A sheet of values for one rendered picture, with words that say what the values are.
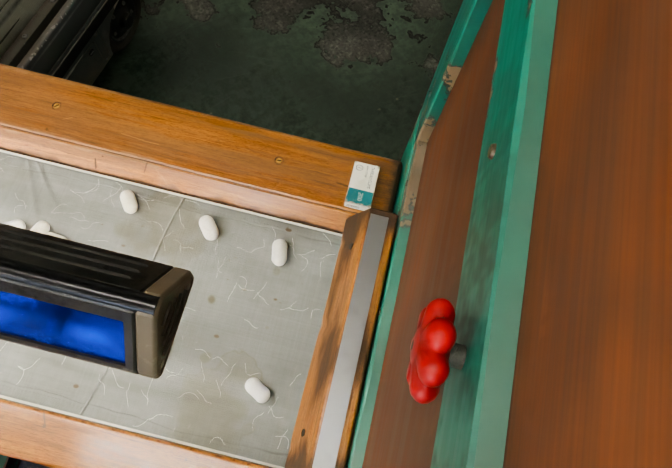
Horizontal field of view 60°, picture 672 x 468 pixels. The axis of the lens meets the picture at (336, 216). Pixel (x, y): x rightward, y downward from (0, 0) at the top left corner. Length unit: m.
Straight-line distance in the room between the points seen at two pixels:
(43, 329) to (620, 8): 0.38
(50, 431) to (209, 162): 0.37
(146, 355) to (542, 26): 0.31
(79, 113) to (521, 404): 0.76
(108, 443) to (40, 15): 1.06
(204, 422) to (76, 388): 0.16
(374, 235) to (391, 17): 1.36
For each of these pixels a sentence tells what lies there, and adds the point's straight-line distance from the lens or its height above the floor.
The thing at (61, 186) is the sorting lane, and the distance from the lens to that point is 0.87.
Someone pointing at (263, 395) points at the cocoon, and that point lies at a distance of 0.73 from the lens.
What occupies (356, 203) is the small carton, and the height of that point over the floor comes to 0.78.
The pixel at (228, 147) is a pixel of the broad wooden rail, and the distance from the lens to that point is 0.81.
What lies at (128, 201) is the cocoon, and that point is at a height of 0.76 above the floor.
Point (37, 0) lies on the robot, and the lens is 1.56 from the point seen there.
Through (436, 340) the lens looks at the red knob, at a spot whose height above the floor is 1.26.
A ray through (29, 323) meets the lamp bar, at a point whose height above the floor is 1.07.
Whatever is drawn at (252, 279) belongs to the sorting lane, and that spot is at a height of 0.74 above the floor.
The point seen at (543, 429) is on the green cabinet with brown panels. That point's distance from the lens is 0.20.
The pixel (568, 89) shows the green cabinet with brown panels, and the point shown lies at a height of 1.29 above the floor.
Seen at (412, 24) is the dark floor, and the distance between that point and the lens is 1.96.
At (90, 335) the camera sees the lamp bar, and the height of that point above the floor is 1.08.
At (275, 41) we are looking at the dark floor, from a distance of 1.87.
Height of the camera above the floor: 1.48
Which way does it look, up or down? 69 degrees down
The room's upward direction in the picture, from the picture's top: 11 degrees clockwise
